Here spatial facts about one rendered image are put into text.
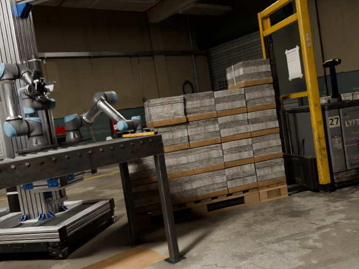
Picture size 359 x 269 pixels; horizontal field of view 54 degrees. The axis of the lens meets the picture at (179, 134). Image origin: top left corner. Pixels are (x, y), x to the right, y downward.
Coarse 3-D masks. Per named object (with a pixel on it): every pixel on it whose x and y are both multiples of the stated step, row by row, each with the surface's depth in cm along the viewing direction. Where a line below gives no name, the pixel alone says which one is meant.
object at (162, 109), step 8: (152, 104) 294; (160, 104) 295; (168, 104) 298; (176, 104) 299; (152, 112) 294; (160, 112) 296; (168, 112) 298; (176, 112) 300; (152, 120) 296; (160, 120) 296
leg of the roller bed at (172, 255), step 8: (160, 160) 219; (160, 168) 219; (160, 176) 219; (160, 184) 220; (168, 184) 222; (160, 192) 222; (168, 192) 221; (168, 200) 221; (168, 208) 221; (168, 216) 220; (168, 224) 220; (168, 232) 221; (168, 240) 223; (176, 240) 223; (168, 248) 224; (176, 248) 223; (176, 256) 223
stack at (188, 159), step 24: (216, 120) 312; (240, 120) 318; (168, 144) 301; (216, 144) 312; (240, 144) 317; (144, 168) 296; (168, 168) 302; (192, 168) 307; (240, 168) 318; (144, 192) 297; (192, 192) 307; (240, 192) 318; (144, 216) 296; (192, 216) 307
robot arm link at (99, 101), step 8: (96, 96) 288; (104, 96) 292; (96, 104) 285; (104, 104) 283; (104, 112) 282; (112, 112) 277; (120, 120) 272; (128, 120) 274; (120, 128) 269; (128, 128) 272
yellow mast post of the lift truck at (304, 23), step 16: (304, 0) 310; (304, 16) 310; (304, 32) 310; (304, 48) 312; (304, 64) 315; (320, 112) 315; (320, 128) 316; (320, 144) 316; (320, 160) 316; (320, 176) 319
